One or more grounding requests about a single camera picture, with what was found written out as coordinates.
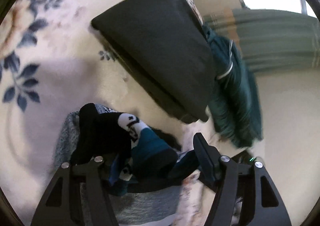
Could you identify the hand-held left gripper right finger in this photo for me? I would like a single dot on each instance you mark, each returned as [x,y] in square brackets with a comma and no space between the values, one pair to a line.
[205,158]

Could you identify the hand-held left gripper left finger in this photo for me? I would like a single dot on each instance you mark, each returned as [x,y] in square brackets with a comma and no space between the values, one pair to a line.
[114,171]

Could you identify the black teal white patterned sock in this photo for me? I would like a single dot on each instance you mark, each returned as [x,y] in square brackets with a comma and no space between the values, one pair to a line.
[147,146]

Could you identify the grey knit cloth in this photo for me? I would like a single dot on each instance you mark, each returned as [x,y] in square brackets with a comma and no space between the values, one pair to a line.
[155,203]

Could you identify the dark green jacket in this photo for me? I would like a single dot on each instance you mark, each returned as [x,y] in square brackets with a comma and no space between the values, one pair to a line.
[235,106]

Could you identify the black folded cloth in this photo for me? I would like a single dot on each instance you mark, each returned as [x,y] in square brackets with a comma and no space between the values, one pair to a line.
[160,48]

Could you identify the floral fleece blanket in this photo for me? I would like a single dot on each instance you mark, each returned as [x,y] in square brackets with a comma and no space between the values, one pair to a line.
[62,61]

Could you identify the green striped curtain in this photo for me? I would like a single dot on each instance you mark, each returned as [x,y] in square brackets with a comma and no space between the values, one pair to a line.
[275,38]

